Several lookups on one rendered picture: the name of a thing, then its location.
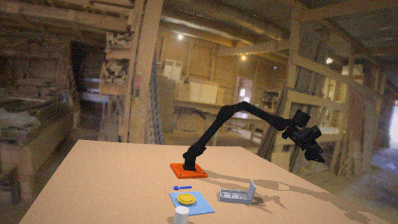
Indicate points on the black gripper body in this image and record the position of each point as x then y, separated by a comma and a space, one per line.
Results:
299, 137

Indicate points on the light blue mat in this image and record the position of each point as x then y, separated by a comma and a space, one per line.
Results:
200, 206

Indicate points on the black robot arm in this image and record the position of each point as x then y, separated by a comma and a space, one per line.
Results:
300, 119

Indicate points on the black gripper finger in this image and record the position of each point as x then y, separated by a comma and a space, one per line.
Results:
312, 144
315, 156

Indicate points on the yellow plate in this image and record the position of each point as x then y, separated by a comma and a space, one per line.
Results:
186, 199

